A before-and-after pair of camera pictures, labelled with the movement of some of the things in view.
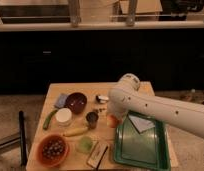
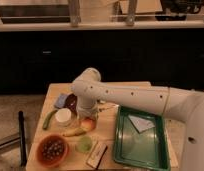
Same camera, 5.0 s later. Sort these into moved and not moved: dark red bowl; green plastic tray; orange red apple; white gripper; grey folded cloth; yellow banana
Moved: white gripper; orange red apple
Not moved: grey folded cloth; green plastic tray; yellow banana; dark red bowl
